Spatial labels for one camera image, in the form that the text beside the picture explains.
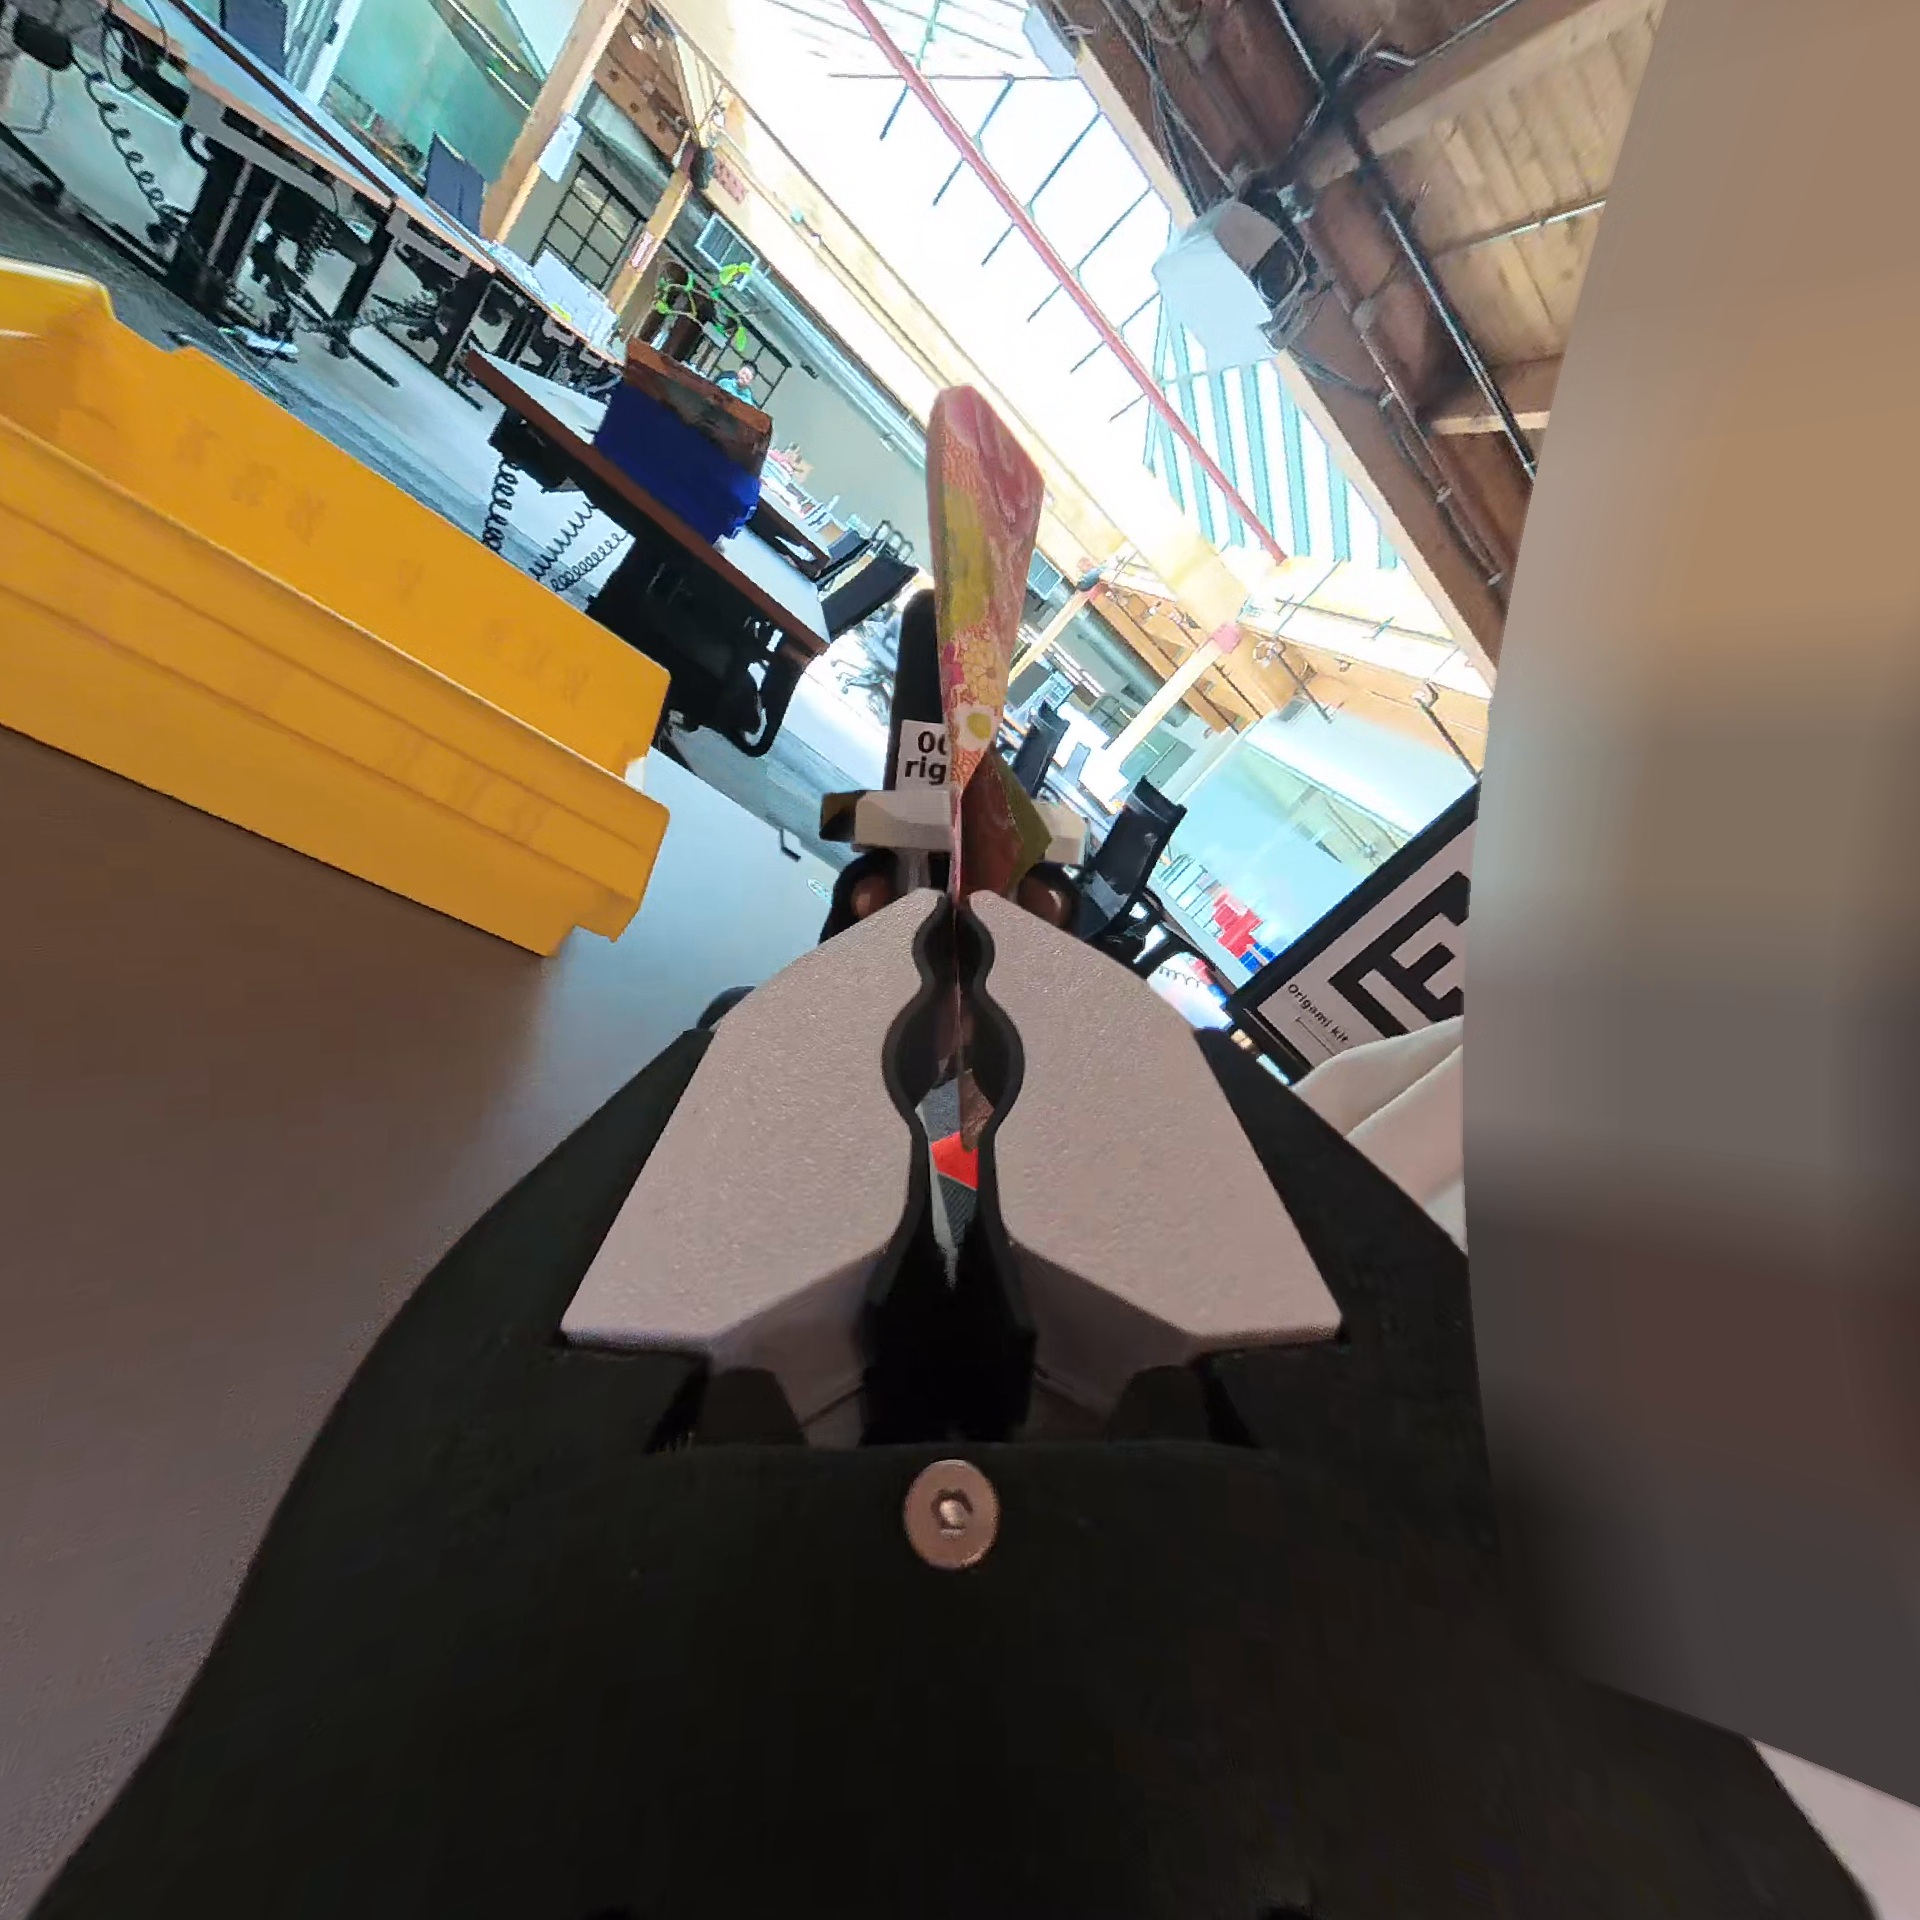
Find white ceiling lamp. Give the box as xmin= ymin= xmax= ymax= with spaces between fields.
xmin=1152 ymin=195 xmax=1301 ymax=373

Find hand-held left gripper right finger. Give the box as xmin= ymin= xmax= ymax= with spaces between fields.
xmin=955 ymin=891 xmax=1347 ymax=1347

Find black white printed sign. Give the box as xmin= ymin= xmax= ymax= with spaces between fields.
xmin=1225 ymin=786 xmax=1481 ymax=1077

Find blue box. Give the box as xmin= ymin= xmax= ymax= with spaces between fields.
xmin=590 ymin=378 xmax=774 ymax=546

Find floral origami paper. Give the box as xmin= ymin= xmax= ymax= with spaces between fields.
xmin=919 ymin=386 xmax=1050 ymax=1287

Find yellow box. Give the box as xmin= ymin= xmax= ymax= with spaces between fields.
xmin=0 ymin=258 xmax=674 ymax=958

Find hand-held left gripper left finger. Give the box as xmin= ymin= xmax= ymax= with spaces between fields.
xmin=558 ymin=891 xmax=961 ymax=1353

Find row of office desks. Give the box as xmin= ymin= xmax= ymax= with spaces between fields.
xmin=0 ymin=0 xmax=616 ymax=376

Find black office chair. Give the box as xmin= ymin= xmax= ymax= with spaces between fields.
xmin=1064 ymin=775 xmax=1191 ymax=966

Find brown office desk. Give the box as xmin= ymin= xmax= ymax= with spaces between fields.
xmin=466 ymin=354 xmax=834 ymax=759

